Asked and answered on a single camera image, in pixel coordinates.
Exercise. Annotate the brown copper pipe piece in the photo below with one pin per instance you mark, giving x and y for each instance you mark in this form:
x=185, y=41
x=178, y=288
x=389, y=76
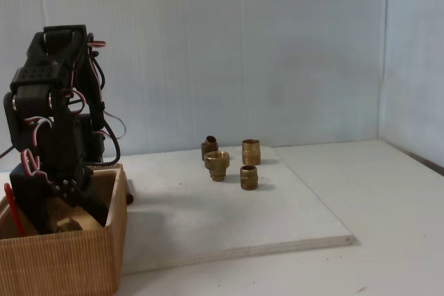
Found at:
x=130, y=193

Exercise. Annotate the small brass threaded nipple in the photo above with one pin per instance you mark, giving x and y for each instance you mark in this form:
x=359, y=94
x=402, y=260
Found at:
x=248, y=178

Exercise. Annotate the white painted plywood board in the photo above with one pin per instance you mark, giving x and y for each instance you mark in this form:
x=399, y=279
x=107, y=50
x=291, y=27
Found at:
x=194, y=213

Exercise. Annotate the large brass threaded nipple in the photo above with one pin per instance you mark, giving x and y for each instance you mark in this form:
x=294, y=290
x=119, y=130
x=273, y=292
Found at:
x=250, y=153

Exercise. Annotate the dark copper pipe coupling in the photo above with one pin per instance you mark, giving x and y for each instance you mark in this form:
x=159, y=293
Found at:
x=207, y=146

